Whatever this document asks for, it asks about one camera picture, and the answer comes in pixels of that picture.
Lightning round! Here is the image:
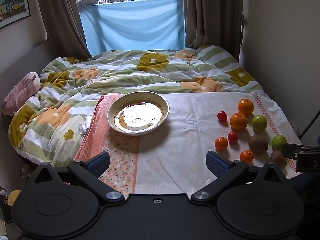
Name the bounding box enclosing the large orange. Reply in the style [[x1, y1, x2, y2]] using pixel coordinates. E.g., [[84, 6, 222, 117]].
[[237, 99, 255, 116], [230, 112, 248, 131]]

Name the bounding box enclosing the framed wall poster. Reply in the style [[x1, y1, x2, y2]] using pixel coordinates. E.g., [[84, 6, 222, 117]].
[[0, 0, 31, 29]]

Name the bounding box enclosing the brown kiwi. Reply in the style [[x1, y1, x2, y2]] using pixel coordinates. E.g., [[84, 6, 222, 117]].
[[248, 135, 269, 155], [269, 150, 287, 169]]

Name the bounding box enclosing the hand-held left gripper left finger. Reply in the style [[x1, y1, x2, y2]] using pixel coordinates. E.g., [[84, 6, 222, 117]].
[[34, 151, 125, 204]]

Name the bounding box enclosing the floral striped quilt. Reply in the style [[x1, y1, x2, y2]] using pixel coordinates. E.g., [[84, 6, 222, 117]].
[[9, 45, 263, 167]]

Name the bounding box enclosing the black cable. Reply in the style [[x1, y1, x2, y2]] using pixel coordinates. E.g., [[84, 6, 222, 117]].
[[299, 110, 320, 140]]

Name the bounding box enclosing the cream plate with yellow print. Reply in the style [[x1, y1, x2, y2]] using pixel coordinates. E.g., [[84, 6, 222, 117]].
[[107, 91, 170, 136]]

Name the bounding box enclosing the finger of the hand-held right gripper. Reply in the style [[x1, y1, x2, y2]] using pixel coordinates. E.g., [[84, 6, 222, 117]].
[[282, 143, 300, 159], [299, 145, 320, 153]]

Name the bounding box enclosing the grey bed headboard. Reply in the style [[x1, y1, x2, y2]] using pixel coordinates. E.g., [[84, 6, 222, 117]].
[[0, 41, 59, 83]]

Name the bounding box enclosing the pink plush pillow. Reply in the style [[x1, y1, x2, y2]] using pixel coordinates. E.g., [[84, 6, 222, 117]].
[[2, 72, 41, 116]]

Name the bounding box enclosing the light blue window cloth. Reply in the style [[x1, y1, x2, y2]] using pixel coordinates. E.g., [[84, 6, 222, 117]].
[[79, 0, 187, 57]]

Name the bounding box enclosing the white towel with pink border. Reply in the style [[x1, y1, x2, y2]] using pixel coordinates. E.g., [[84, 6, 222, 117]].
[[74, 92, 303, 195]]

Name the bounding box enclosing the small tangerine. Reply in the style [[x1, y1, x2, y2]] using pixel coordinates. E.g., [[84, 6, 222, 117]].
[[239, 150, 254, 163], [215, 137, 229, 151]]

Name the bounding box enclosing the brown curtain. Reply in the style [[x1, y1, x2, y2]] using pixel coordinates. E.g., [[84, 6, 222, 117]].
[[35, 0, 92, 58], [180, 0, 244, 55]]

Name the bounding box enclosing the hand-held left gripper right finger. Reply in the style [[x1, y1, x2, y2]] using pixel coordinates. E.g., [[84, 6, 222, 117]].
[[191, 151, 292, 204]]

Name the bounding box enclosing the green apple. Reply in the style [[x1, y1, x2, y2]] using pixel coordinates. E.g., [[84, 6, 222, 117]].
[[252, 115, 268, 132], [271, 134, 287, 151]]

